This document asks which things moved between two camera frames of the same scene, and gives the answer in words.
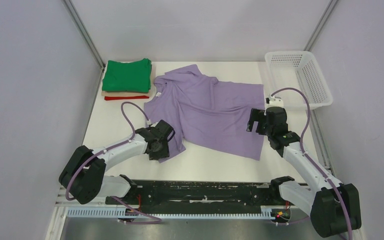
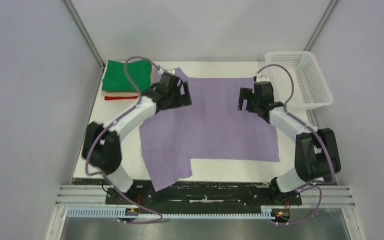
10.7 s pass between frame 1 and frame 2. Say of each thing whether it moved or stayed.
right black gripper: moved
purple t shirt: moved
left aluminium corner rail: stayed
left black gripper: moved
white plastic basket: stayed
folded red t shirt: stayed
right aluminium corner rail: stayed
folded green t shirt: stayed
